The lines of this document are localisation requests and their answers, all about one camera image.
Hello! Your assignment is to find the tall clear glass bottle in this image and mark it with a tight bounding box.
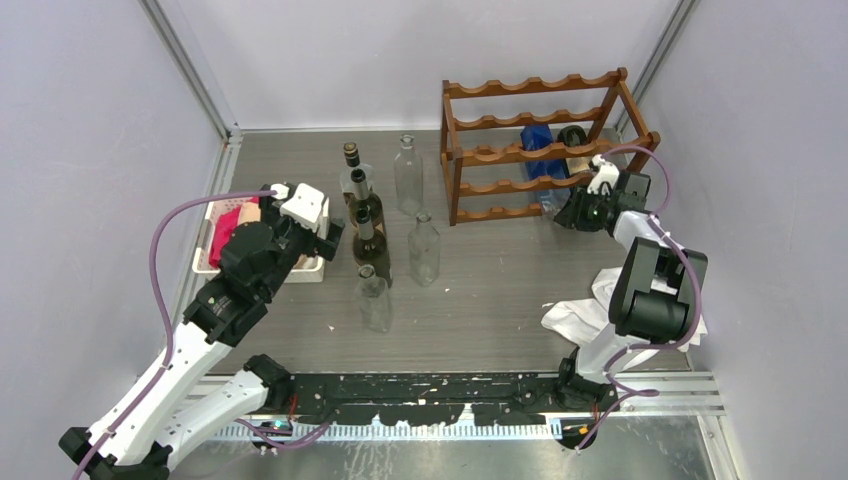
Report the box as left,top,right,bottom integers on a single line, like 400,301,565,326
393,134,423,217

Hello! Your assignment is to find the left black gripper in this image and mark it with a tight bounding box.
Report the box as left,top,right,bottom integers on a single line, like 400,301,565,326
258,185,342,299

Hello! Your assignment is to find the wooden wine rack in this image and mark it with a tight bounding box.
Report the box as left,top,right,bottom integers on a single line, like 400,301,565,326
439,67,661,226

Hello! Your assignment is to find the white cloth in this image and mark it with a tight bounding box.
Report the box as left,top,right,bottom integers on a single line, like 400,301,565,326
541,266,709,369

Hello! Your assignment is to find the clear glass bottle front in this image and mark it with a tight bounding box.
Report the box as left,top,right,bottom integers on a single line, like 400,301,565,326
355,264,393,333

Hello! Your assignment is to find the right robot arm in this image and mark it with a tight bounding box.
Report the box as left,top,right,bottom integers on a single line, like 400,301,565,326
553,173,709,411

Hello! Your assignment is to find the clear whisky bottle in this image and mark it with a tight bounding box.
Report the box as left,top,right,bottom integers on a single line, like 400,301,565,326
339,142,374,201

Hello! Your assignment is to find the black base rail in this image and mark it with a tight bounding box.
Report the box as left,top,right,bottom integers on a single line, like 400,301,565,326
225,370,621,429

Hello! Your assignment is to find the green wine bottle front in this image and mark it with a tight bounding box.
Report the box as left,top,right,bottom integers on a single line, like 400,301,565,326
352,207,393,288

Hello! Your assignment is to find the blue square glass bottle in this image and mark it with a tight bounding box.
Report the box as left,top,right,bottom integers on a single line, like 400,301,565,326
520,125,571,217

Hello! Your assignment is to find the green wine bottle middle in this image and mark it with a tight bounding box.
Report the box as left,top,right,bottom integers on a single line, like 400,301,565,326
346,169,386,234

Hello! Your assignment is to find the white plastic basket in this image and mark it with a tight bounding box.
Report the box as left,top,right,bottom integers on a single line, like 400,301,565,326
191,198,326,284

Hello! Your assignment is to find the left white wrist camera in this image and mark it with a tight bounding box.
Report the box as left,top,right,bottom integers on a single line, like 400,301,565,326
270,183,329,234

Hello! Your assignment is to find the beige folded cloth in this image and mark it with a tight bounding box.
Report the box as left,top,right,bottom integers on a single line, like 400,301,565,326
237,201,261,226

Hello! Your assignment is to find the dark green wine bottle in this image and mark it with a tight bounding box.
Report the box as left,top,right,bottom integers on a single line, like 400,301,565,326
556,125,591,176

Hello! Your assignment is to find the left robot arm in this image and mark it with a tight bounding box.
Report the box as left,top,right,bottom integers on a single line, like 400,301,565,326
59,215,345,479

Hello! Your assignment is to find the red cloth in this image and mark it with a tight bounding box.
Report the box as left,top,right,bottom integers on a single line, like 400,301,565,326
208,207,241,269

